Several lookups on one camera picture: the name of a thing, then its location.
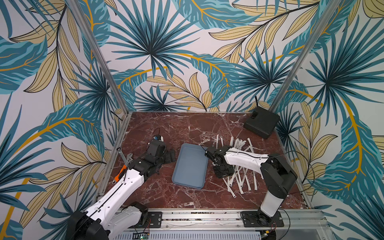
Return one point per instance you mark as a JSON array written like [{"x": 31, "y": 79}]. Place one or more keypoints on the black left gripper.
[{"x": 169, "y": 159}]

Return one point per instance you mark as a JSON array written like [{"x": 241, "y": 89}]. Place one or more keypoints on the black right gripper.
[{"x": 222, "y": 167}]

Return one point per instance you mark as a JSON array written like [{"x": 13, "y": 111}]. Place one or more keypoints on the blue plastic storage tray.
[{"x": 191, "y": 167}]

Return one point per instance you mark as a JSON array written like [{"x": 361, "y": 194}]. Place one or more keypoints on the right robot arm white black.
[{"x": 277, "y": 173}]

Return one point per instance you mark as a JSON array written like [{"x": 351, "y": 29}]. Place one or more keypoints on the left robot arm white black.
[{"x": 101, "y": 220}]

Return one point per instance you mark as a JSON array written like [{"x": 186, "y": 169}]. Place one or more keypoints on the black box with antenna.
[{"x": 262, "y": 122}]

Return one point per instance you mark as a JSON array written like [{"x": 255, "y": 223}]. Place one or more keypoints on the white wrapped straw far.
[{"x": 217, "y": 141}]

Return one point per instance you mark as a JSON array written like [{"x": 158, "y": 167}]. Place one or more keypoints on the long white wrapped straw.
[{"x": 229, "y": 189}]

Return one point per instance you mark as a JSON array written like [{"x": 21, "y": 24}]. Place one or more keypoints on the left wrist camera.
[{"x": 159, "y": 138}]

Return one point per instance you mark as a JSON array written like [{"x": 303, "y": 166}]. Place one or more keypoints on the orange handled adjustable wrench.
[{"x": 126, "y": 159}]

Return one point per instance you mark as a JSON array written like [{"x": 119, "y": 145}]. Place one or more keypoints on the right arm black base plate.
[{"x": 257, "y": 219}]

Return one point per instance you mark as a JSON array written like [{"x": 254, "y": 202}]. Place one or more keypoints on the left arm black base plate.
[{"x": 152, "y": 220}]

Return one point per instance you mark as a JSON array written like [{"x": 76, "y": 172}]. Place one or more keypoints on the aluminium front rail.
[{"x": 226, "y": 224}]

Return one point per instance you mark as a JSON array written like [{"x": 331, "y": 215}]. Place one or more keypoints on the left aluminium frame post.
[{"x": 89, "y": 36}]

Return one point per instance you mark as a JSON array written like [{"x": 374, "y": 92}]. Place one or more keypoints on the aluminium frame post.
[
  {"x": 324, "y": 19},
  {"x": 89, "y": 36}
]

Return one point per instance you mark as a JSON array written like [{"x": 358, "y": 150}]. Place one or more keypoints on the right aluminium frame post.
[{"x": 324, "y": 19}]

